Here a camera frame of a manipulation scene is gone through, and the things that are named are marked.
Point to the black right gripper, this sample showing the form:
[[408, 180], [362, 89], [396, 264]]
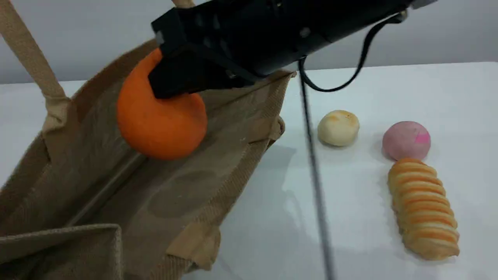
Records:
[[272, 31]]

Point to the orange fruit with stem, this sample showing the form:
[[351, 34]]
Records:
[[159, 128]]

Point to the brown jute tote bag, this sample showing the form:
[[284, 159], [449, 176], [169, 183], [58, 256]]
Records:
[[175, 202]]

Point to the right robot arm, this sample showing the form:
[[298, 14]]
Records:
[[423, 3]]

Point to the cream round bun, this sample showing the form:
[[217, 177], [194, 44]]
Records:
[[337, 129]]

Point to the pink round bun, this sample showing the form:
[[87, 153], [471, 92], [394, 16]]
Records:
[[404, 142]]

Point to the striped long bread roll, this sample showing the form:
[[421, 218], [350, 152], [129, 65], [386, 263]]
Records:
[[424, 212]]

